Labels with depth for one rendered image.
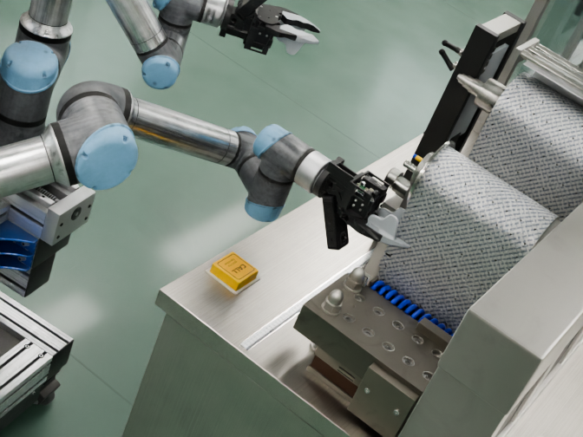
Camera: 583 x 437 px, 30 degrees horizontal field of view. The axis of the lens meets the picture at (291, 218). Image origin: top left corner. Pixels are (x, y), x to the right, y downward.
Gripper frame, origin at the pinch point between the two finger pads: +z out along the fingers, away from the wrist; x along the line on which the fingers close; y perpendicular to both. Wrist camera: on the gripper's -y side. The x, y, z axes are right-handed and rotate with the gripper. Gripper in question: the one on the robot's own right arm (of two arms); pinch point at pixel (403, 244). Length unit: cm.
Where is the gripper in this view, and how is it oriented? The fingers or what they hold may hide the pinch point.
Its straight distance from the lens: 205.0
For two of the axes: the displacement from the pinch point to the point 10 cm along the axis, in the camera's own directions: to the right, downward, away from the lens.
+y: 3.2, -7.7, -5.5
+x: 5.5, -3.3, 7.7
